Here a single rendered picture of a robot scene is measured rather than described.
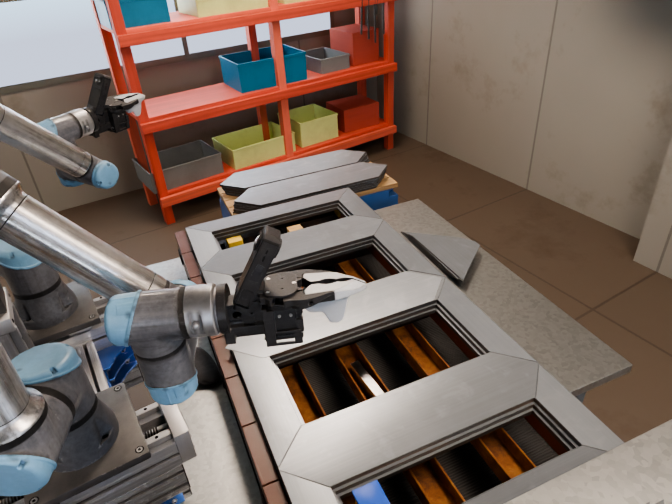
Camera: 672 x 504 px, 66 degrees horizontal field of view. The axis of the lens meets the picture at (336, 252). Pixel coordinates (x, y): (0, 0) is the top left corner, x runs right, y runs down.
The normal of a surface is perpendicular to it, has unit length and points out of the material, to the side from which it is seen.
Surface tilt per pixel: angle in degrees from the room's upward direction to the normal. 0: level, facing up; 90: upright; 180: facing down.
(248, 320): 82
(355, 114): 90
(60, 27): 90
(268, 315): 82
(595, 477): 0
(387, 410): 0
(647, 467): 0
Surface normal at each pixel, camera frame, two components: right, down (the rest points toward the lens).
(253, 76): 0.52, 0.44
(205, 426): -0.05, -0.84
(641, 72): -0.84, 0.33
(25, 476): 0.11, 0.65
